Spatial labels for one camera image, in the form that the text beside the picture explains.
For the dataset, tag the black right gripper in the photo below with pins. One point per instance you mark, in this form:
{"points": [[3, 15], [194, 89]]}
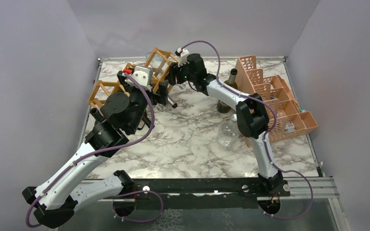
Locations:
{"points": [[138, 101]]}

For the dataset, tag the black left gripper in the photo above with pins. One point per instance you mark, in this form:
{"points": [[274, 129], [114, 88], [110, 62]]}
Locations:
{"points": [[180, 74]]}

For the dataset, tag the wooden wine rack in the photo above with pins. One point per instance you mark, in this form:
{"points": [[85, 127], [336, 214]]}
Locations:
{"points": [[108, 82]]}

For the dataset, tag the clear glass jug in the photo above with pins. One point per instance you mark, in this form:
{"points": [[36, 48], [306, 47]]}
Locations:
{"points": [[228, 132]]}

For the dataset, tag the dark green wine bottle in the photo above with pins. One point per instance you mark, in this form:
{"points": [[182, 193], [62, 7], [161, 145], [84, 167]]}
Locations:
{"points": [[146, 121]]}

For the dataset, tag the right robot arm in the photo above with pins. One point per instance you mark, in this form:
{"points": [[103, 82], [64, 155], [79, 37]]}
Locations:
{"points": [[251, 114]]}

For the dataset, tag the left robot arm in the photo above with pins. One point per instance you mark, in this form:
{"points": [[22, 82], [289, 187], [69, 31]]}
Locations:
{"points": [[55, 202]]}

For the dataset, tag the dark wine bottle at left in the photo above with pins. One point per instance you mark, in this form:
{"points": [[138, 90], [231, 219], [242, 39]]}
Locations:
{"points": [[96, 115]]}

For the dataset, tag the green wine bottle silver neck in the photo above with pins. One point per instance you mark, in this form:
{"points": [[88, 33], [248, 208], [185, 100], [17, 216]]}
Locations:
{"points": [[225, 107]]}

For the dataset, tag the pink plastic organizer rack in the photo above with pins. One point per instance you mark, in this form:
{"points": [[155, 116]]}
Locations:
{"points": [[292, 120]]}

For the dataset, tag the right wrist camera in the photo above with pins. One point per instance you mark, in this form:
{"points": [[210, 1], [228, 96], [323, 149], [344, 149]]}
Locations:
{"points": [[143, 76]]}

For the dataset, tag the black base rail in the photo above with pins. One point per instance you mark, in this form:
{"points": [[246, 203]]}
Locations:
{"points": [[201, 193]]}

